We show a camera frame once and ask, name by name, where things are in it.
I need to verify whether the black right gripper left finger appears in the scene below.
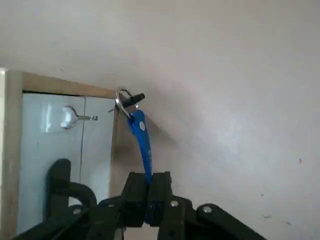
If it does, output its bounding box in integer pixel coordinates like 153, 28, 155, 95
14, 171, 149, 240

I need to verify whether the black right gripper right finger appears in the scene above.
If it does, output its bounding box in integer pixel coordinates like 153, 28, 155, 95
148, 170, 267, 240

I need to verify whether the key with blue strap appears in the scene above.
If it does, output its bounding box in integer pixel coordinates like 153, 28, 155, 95
107, 88, 154, 226

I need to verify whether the clear adhesive metal hook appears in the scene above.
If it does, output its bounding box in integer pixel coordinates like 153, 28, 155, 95
41, 99, 100, 135

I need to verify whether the wooden box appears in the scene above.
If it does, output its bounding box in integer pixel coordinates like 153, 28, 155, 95
0, 67, 121, 240

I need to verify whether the black box handle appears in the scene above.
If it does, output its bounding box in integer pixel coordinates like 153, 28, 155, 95
43, 158, 99, 223

